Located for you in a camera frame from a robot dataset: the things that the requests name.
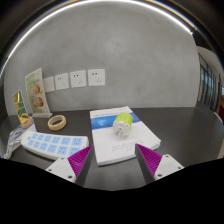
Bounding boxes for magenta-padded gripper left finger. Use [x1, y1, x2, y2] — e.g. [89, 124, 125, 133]
[44, 144, 95, 186]

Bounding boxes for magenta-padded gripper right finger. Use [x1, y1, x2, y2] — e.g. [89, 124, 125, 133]
[134, 143, 185, 185]

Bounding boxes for green and white charger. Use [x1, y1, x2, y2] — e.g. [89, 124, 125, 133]
[112, 112, 134, 138]

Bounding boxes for white power strip, blue sockets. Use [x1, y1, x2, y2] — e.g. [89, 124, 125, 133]
[20, 130, 90, 161]

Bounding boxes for beige tape roll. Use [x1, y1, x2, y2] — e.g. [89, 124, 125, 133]
[47, 114, 67, 132]

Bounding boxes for white booklet with blue band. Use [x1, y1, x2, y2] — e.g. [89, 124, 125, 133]
[89, 105, 162, 167]

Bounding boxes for clear plastic bag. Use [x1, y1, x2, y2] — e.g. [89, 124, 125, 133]
[7, 124, 34, 148]

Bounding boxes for large acrylic menu stand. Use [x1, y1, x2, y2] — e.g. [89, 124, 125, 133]
[24, 67, 53, 119]

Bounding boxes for curved ceiling light strip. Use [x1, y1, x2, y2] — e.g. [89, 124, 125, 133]
[0, 0, 194, 78]

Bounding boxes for glass partition wall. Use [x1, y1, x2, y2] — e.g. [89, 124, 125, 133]
[196, 53, 224, 114]

